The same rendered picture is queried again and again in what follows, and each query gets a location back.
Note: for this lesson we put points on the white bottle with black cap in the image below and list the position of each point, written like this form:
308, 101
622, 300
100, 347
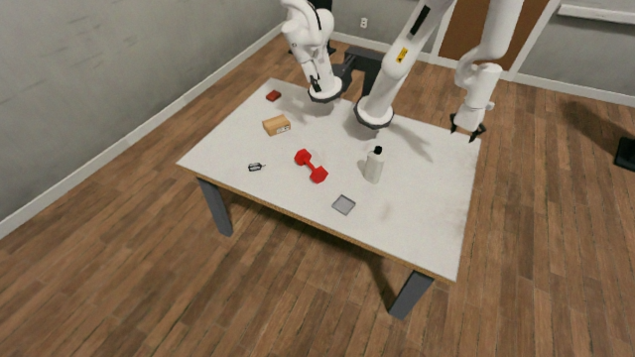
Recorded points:
374, 165

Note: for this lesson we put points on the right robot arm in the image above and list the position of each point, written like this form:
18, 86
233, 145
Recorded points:
307, 38

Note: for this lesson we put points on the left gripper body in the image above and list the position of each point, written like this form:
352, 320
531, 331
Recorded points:
468, 118

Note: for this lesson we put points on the red dumbbell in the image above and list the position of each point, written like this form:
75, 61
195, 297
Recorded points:
303, 157

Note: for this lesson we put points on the small red-brown block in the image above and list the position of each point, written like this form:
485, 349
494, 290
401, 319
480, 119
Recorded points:
273, 95

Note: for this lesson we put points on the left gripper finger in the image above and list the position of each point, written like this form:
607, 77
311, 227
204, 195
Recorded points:
453, 126
474, 134

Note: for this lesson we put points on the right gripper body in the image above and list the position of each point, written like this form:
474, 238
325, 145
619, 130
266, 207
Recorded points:
309, 68

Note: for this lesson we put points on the small brown cardboard box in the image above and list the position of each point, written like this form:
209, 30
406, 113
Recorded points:
276, 125

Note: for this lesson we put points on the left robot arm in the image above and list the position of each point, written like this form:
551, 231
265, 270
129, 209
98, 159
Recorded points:
499, 26

